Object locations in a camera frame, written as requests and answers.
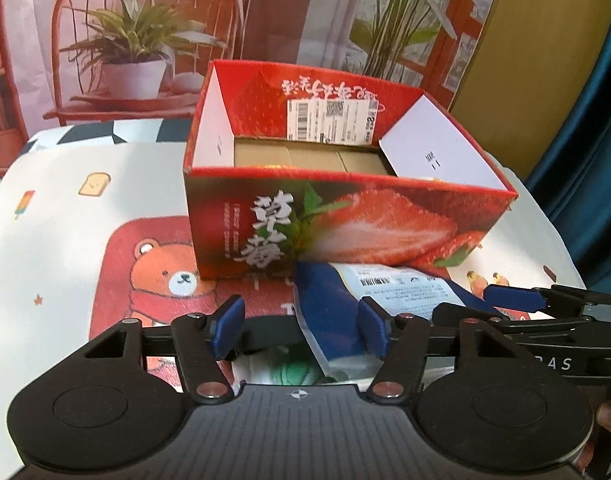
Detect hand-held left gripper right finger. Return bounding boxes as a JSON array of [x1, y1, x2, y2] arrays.
[[358, 296, 531, 406]]

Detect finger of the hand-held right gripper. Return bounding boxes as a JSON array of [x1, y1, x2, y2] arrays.
[[483, 284, 611, 317], [432, 302, 541, 334]]

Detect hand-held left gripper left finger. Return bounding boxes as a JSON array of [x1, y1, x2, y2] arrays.
[[85, 296, 246, 406]]

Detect blue and white soft packet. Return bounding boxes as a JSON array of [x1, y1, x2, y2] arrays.
[[291, 260, 496, 382]]

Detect white green-print packet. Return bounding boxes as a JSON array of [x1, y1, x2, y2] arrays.
[[232, 347, 331, 387]]

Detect red strawberry print cardboard box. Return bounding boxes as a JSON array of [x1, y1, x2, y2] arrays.
[[182, 59, 519, 281]]

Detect dark blue curtain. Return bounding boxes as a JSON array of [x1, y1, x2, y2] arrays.
[[525, 7, 611, 301]]

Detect black and white geometric sheet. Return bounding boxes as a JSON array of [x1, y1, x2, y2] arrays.
[[18, 119, 192, 155]]

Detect printed room scene backdrop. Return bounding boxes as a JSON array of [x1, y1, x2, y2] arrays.
[[0, 0, 511, 171]]

